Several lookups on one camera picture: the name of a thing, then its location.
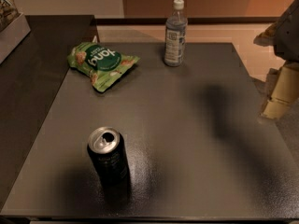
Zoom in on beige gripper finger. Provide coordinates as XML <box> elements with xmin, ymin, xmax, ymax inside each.
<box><xmin>253</xmin><ymin>22</ymin><xmax>278</xmax><ymax>47</ymax></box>
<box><xmin>260</xmin><ymin>62</ymin><xmax>299</xmax><ymax>119</ymax></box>

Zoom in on clear blue plastic bottle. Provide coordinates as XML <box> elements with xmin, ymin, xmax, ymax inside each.
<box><xmin>164</xmin><ymin>0</ymin><xmax>188</xmax><ymax>67</ymax></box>

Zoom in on black pepsi can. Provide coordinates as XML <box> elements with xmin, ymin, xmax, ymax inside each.
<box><xmin>87</xmin><ymin>127</ymin><xmax>129</xmax><ymax>186</ymax></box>

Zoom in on green chip bag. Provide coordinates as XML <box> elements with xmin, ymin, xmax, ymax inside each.
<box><xmin>67</xmin><ymin>42</ymin><xmax>140</xmax><ymax>92</ymax></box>

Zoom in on dark side counter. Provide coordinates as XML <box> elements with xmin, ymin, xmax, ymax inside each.
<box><xmin>0</xmin><ymin>15</ymin><xmax>97</xmax><ymax>210</ymax></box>

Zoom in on white snack box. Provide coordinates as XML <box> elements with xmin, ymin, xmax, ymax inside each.
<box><xmin>0</xmin><ymin>0</ymin><xmax>31</xmax><ymax>63</ymax></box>

